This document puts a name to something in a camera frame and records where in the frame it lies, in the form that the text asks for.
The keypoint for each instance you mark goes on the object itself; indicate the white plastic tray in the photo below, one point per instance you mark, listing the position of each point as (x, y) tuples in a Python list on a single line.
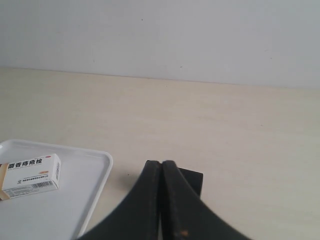
[(61, 214)]

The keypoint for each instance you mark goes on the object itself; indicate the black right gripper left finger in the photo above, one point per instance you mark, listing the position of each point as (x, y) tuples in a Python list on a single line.
[(137, 216)]

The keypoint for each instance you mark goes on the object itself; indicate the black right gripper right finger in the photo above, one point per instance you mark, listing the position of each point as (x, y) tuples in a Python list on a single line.
[(184, 216)]

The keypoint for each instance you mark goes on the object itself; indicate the white red medicine box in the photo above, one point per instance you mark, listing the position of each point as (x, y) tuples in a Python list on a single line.
[(31, 176)]

